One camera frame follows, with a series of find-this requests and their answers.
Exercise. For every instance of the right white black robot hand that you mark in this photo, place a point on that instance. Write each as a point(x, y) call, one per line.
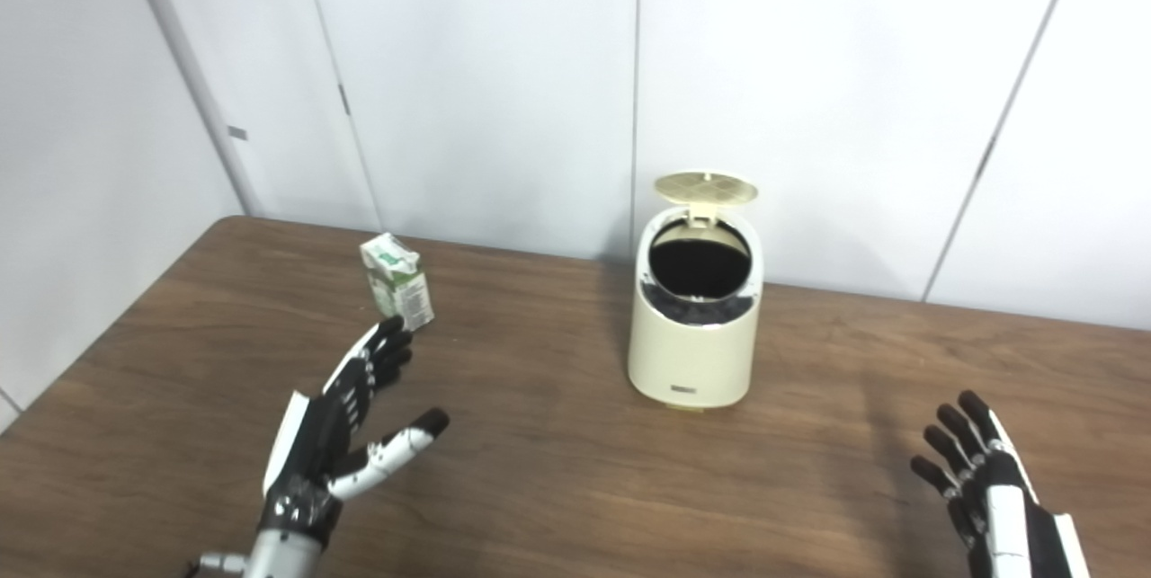
point(1007, 524)

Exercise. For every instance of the green white milk carton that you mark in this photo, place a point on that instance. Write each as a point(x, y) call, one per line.
point(400, 290)

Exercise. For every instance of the black bin liner bag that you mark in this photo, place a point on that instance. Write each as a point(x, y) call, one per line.
point(700, 268)

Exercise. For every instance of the round cream bin lid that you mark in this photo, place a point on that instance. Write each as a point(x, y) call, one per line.
point(706, 190)

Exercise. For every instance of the cream-colored bin body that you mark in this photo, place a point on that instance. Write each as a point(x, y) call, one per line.
point(692, 353)

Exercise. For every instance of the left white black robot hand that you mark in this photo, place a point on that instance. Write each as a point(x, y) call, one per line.
point(310, 461)

